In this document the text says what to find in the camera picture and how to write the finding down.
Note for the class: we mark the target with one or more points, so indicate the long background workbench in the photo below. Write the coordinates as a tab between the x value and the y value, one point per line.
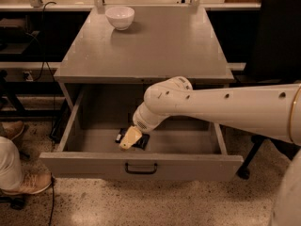
40	3

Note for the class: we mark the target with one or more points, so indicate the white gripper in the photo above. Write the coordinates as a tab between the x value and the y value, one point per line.
140	122

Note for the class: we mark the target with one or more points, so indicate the wall power outlet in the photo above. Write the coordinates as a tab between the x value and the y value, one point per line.
28	76

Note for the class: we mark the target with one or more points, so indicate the black drawer handle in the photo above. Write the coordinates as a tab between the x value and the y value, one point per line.
140	169

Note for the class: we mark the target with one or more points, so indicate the white ceramic bowl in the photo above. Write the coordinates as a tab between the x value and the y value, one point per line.
120	17

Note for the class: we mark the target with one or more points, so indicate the tan shoe near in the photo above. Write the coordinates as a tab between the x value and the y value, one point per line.
33	183

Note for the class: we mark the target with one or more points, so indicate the black equipment under bench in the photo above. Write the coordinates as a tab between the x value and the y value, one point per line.
16	34

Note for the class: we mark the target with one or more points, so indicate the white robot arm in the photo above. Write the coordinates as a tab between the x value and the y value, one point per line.
269	111

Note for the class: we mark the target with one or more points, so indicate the beige trouser leg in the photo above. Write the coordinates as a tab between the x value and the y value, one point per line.
11	174

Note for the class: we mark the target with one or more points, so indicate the grey metal counter cabinet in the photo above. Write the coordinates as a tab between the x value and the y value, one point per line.
162	42

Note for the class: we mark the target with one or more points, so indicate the tan shoe far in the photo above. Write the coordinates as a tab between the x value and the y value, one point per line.
11	130

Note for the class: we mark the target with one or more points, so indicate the black office chair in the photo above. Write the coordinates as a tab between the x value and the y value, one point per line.
276	52

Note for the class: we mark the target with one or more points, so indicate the dark blue rxbar packet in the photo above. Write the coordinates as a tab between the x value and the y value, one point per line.
140	144

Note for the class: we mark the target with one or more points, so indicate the grey open top drawer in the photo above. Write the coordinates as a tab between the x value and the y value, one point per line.
182	148

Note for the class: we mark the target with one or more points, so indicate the tan shoe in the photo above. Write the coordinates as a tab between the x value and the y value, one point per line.
11	130
33	183

